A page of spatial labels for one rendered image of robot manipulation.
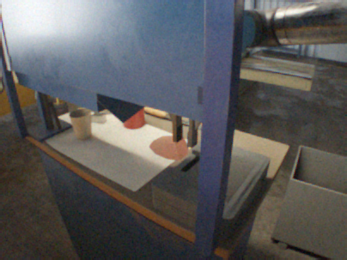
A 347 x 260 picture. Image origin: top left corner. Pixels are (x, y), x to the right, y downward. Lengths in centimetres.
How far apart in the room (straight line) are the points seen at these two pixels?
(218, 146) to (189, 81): 10
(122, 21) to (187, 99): 17
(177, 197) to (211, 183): 16
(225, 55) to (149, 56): 13
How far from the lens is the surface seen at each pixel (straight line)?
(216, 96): 32
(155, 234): 69
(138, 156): 78
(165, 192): 54
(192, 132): 57
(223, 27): 30
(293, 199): 150
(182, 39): 35
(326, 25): 43
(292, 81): 289
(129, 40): 41
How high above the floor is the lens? 138
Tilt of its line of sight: 27 degrees down
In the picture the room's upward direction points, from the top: 1 degrees counter-clockwise
